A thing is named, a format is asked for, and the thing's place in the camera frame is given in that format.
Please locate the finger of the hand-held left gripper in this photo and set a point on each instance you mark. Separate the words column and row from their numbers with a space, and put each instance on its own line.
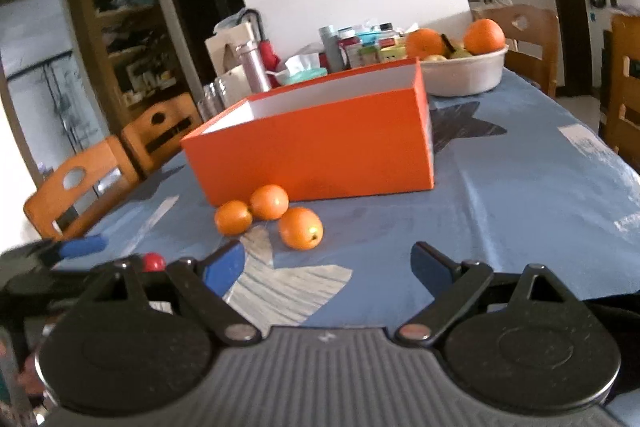
column 82, row 247

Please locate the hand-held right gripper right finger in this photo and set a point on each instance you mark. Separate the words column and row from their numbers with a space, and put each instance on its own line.
column 430, row 264

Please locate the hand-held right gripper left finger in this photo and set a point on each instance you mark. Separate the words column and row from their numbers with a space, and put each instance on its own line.
column 225, row 268

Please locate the orange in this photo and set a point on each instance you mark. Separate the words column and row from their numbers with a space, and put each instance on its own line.
column 424, row 43
column 484, row 36
column 269, row 202
column 301, row 228
column 233, row 218

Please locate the small red round fruit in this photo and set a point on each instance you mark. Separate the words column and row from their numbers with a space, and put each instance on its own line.
column 153, row 262

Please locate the white fruit bowl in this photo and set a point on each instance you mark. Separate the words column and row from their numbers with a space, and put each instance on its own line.
column 465, row 74

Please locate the wooden chair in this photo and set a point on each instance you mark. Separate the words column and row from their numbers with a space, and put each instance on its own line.
column 160, row 134
column 535, row 47
column 625, row 97
column 75, row 197

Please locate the blue printed tablecloth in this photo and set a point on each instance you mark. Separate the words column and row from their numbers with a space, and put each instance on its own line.
column 500, row 207

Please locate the orange cardboard box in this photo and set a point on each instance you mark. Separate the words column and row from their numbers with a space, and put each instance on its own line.
column 320, row 152

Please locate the balcony glass door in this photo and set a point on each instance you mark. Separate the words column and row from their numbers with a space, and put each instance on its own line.
column 45, row 87

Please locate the clear glass mug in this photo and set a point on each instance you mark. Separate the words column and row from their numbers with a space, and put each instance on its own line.
column 212, row 99

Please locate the pink metal thermos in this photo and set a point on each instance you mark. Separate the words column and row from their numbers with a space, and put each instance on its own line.
column 255, row 69

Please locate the wooden display cabinet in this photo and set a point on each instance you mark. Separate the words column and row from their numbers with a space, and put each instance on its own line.
column 130, row 42

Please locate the teal white tissue pack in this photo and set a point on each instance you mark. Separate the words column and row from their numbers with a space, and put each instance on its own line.
column 300, row 69

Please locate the green pear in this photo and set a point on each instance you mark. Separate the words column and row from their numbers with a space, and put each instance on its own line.
column 459, row 53

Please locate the small jar with green lid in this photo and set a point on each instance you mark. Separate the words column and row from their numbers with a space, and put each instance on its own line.
column 369, row 56

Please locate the grey bottle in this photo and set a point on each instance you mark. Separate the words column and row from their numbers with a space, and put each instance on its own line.
column 331, row 49

